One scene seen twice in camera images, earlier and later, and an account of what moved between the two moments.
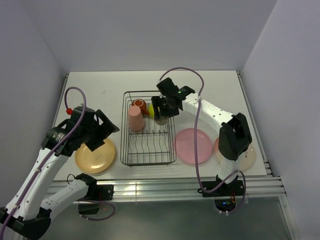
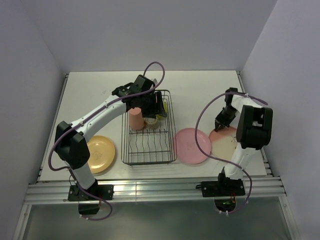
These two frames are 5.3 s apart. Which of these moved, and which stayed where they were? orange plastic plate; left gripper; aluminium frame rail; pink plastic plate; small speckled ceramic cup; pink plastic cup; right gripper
Moved: left gripper; small speckled ceramic cup; right gripper
Stayed: aluminium frame rail; pink plastic cup; pink plastic plate; orange plastic plate
